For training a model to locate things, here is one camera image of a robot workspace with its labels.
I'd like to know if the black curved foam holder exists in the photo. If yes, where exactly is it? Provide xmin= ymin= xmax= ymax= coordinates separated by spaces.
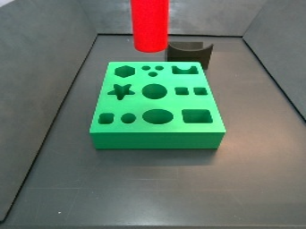
xmin=165 ymin=41 xmax=214 ymax=70

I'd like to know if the green shape sorter block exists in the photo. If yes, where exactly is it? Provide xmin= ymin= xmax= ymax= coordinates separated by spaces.
xmin=90 ymin=62 xmax=226 ymax=149

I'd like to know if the red round cylinder peg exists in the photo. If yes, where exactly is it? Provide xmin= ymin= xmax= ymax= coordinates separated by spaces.
xmin=131 ymin=0 xmax=170 ymax=53

